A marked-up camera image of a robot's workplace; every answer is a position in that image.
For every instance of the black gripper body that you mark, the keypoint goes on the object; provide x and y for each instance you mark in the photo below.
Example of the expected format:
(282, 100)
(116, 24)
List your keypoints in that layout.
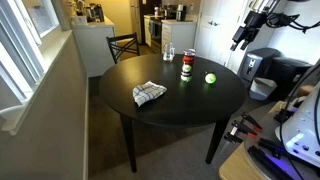
(250, 25)

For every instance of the yellow-green tennis ball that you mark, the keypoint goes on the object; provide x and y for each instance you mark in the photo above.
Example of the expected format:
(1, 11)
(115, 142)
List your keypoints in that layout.
(210, 78)

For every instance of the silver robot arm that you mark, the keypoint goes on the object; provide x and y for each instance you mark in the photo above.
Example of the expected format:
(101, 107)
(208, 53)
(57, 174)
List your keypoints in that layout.
(261, 5)

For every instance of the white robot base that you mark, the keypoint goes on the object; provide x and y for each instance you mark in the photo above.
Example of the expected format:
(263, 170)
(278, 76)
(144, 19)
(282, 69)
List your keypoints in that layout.
(305, 133)

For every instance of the clear tennis ball can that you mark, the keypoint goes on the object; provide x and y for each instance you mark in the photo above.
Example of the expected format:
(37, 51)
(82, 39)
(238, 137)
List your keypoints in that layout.
(188, 60)

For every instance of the grey black trash bin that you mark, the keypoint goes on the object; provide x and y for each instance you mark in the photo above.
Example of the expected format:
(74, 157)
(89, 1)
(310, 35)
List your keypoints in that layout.
(256, 63)

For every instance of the white double door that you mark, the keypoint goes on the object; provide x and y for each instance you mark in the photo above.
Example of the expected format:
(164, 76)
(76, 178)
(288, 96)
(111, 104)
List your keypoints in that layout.
(216, 30)

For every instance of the white bucket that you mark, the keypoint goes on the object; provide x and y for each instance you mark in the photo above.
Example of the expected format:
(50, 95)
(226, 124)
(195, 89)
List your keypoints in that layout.
(262, 88)

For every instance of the black box appliance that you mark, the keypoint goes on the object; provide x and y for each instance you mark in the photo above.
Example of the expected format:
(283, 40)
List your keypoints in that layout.
(290, 76)

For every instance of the white kitchen cabinet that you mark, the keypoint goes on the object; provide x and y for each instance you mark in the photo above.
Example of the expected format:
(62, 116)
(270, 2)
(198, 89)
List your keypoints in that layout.
(178, 35)

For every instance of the glass shaker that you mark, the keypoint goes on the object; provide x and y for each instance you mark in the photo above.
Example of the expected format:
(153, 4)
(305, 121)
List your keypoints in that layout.
(165, 54)
(171, 54)

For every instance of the silver black coffee machine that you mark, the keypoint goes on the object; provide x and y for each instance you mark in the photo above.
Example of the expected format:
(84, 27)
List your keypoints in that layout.
(180, 12)

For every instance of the round black wooden table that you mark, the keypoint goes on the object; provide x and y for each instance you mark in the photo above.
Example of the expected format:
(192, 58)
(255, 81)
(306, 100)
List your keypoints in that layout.
(186, 103)

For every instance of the black clamp orange tip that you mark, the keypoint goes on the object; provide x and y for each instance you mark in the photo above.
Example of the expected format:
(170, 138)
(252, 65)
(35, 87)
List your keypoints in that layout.
(250, 120)
(243, 128)
(233, 137)

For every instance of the checked white cloth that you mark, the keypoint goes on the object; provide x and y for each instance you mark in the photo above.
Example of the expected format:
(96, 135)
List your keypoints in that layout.
(146, 92)

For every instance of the black chair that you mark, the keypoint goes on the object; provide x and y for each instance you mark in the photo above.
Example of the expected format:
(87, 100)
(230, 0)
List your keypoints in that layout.
(117, 50)

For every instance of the light wooden bench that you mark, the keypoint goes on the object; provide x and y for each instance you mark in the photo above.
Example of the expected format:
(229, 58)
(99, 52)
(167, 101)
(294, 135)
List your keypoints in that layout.
(236, 166)

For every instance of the white kitchen counter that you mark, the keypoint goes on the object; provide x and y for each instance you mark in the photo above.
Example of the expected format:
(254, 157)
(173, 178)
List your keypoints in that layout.
(93, 46)

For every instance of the black coffee maker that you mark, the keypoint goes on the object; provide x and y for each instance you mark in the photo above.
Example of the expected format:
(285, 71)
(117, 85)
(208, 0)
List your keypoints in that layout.
(95, 12)

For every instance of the white window frame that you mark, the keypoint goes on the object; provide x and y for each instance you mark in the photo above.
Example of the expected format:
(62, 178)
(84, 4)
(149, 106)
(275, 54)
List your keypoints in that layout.
(20, 50)

